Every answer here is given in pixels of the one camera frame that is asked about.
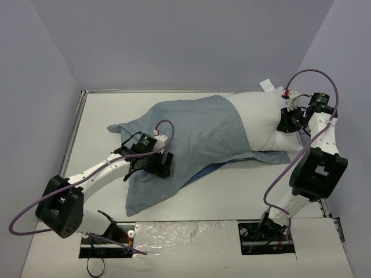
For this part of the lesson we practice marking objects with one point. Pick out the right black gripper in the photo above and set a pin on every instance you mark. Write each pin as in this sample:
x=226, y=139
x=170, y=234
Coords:
x=287, y=122

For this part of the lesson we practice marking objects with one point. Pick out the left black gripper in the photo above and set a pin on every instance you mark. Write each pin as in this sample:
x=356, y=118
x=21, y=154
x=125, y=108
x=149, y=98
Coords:
x=158, y=164

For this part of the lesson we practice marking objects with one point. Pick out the white pillow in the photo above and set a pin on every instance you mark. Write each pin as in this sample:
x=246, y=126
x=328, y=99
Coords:
x=260, y=113

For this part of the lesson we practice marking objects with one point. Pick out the blue pillowcase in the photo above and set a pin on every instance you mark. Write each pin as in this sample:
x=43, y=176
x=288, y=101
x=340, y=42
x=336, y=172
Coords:
x=207, y=133

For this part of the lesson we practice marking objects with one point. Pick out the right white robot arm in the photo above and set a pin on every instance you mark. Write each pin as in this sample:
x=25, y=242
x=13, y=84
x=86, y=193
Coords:
x=319, y=167

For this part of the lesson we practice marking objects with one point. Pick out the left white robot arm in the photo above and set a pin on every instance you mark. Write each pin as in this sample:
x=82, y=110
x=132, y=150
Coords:
x=62, y=209

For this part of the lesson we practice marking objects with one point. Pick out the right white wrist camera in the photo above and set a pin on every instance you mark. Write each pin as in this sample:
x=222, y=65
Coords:
x=290, y=97

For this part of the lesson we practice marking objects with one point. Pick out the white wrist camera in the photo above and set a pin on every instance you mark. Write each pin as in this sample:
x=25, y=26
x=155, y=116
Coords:
x=161, y=139
x=290, y=97

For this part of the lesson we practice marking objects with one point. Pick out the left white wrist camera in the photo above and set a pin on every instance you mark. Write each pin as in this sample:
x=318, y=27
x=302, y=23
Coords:
x=161, y=139

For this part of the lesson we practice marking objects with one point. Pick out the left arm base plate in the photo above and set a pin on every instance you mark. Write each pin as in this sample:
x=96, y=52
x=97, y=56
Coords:
x=95, y=248

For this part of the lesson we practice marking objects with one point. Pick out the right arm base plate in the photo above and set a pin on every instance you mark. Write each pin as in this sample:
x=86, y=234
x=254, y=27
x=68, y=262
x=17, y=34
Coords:
x=257, y=242

